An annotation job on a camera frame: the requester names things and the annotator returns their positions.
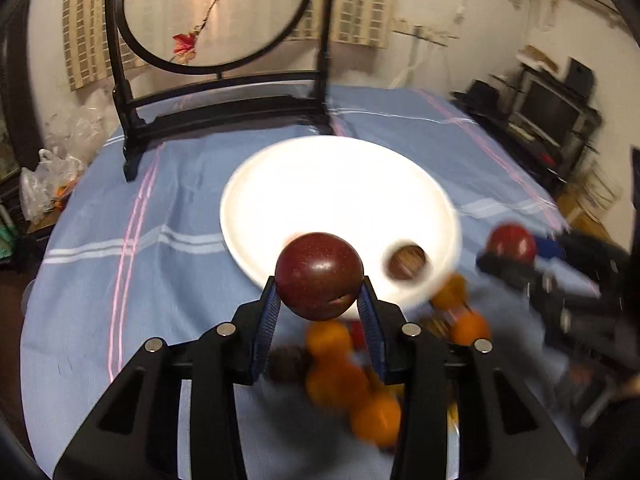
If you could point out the white plastic bags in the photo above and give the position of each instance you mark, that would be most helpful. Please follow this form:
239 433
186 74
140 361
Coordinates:
72 139

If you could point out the dark red plum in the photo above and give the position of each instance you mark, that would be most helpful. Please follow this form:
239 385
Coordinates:
318 276

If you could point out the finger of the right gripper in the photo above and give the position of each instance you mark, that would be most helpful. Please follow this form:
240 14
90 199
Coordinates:
514 273
565 247

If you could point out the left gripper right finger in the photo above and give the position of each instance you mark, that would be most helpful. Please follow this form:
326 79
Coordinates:
504 432

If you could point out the television set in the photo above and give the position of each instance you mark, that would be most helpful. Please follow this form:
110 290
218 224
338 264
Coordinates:
555 122

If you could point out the blue striped tablecloth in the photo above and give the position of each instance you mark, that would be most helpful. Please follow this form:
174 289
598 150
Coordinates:
133 260

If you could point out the striped window curtain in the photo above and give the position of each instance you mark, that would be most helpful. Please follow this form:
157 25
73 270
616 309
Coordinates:
356 22

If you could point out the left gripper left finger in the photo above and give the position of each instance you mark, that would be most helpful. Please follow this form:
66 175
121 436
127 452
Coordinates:
132 432

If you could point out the white round plate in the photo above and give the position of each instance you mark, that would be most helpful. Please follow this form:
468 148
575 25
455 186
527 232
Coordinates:
330 199

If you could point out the round embroidered screen stand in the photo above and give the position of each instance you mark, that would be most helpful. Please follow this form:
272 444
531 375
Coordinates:
180 67

